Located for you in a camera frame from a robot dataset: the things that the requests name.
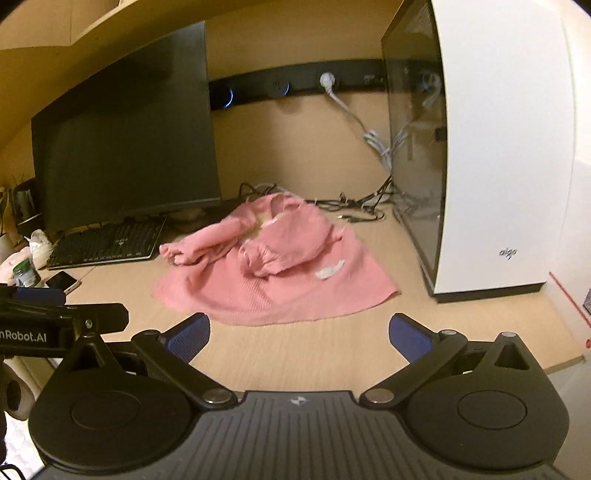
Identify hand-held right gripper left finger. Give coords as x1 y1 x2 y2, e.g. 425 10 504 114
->
60 312 234 409

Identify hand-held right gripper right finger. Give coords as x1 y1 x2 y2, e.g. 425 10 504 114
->
360 312 546 409

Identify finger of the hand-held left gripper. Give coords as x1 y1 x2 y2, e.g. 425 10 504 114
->
0 285 66 309
60 303 130 344

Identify pink knit sweater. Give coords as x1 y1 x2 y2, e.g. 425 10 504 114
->
151 194 402 327

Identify white smartphone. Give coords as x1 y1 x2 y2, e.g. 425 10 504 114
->
45 271 80 295

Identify green-lidded glass jar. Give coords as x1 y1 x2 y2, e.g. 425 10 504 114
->
11 260 41 288

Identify white plastic bag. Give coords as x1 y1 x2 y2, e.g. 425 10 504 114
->
23 229 56 268

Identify black keyboard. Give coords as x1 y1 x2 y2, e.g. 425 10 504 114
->
46 217 168 271

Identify white quilted mattress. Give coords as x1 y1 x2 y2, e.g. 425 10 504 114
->
0 418 35 480

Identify white red-edged box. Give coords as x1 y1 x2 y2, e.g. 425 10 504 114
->
549 271 591 352

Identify black computer monitor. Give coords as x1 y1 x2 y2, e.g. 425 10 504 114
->
31 21 222 234

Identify white computer case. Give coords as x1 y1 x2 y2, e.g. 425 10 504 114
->
381 0 580 304

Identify bundle of black cables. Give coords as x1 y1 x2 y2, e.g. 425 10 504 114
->
238 175 402 224

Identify black power socket rail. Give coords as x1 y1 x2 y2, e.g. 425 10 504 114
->
208 59 386 112

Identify white plug with cable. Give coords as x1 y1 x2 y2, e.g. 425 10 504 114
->
320 71 395 171

